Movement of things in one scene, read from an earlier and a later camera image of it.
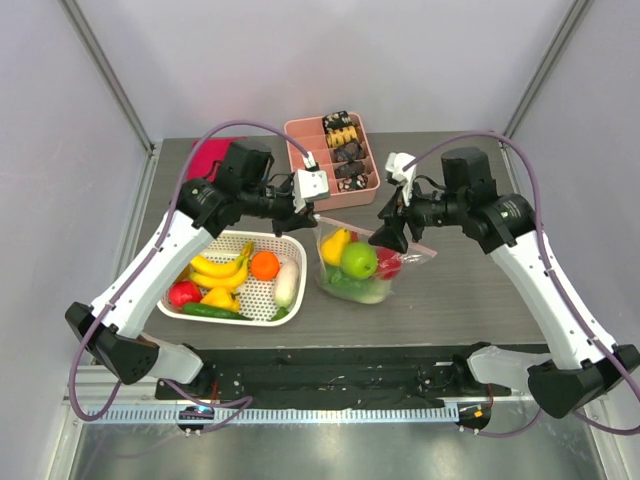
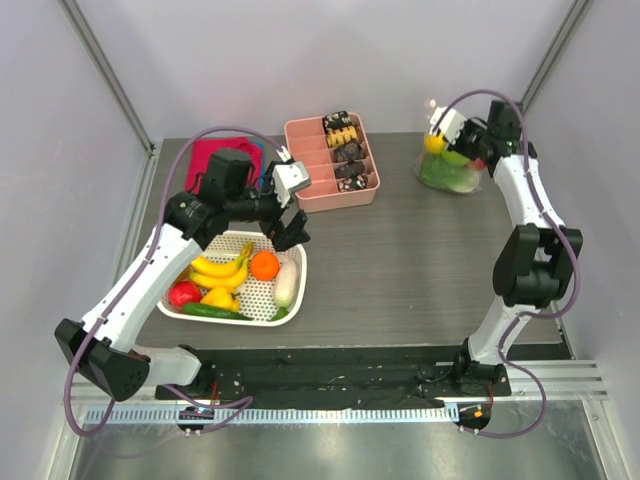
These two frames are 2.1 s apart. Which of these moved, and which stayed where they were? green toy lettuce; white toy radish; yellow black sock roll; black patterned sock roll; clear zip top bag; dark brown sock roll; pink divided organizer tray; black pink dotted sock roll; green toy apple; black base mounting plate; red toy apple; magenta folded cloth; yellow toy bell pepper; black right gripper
Moved: green toy apple; clear zip top bag; green toy lettuce; black right gripper; red toy apple
Stayed: black patterned sock roll; magenta folded cloth; black pink dotted sock roll; black base mounting plate; white toy radish; yellow black sock roll; dark brown sock roll; pink divided organizer tray; yellow toy bell pepper
